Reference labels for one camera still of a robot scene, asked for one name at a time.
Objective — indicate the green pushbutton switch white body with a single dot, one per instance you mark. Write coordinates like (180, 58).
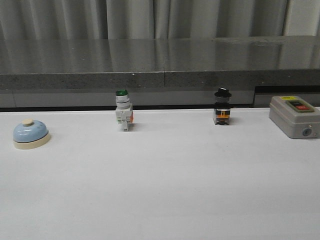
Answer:
(124, 109)

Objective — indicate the blue and cream desk bell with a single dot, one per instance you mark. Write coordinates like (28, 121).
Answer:
(30, 134)

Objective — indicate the grey stone counter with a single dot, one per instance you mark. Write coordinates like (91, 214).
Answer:
(158, 73)

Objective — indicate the black rotary selector switch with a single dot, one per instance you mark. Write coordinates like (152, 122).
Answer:
(222, 109)

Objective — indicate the grey pleated curtain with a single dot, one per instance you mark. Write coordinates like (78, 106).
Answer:
(156, 19)

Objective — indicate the grey power switch box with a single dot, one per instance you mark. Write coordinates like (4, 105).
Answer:
(295, 117)

